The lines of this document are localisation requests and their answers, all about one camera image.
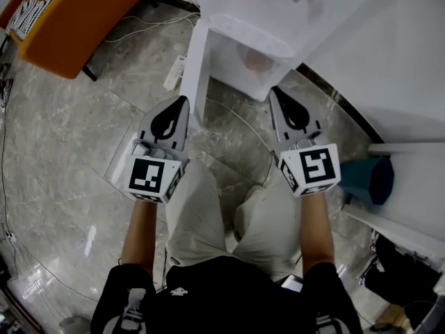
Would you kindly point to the white water dispenser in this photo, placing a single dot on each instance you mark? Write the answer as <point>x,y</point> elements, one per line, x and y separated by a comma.
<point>271,10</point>

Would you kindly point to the orange sofa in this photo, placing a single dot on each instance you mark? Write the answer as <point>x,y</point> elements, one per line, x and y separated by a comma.
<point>80,23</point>

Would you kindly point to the black and white patterned cloth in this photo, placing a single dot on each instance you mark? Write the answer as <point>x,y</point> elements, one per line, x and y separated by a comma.
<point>29,14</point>

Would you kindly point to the pale orange cup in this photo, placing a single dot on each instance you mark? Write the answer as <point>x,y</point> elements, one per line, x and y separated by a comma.
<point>256,63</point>

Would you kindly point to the phone in pocket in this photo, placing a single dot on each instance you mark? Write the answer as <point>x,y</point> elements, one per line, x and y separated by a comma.
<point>292,284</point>

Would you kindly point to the person's black t-shirt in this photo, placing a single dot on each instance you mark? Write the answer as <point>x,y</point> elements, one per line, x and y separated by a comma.
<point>222,298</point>

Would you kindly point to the black bag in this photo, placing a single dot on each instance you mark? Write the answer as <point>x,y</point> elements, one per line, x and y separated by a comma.
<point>400,273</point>

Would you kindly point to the dark teal waste bin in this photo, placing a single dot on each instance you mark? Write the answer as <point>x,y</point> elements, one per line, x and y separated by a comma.
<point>365,179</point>

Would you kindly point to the white power strip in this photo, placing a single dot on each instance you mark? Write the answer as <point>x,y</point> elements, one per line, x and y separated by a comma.
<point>175,73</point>

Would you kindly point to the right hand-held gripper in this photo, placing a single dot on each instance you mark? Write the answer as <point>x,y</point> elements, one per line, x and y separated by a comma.
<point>318,167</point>

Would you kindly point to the person's beige trousers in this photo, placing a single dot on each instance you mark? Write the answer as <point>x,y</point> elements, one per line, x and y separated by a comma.
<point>194,214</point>

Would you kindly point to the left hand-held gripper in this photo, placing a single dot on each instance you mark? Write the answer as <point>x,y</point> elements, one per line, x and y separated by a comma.
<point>146,179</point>

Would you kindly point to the person's left forearm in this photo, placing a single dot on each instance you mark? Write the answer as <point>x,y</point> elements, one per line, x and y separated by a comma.
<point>140,231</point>

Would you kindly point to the person's right forearm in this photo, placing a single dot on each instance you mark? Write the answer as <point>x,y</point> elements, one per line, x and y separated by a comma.
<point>316,228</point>

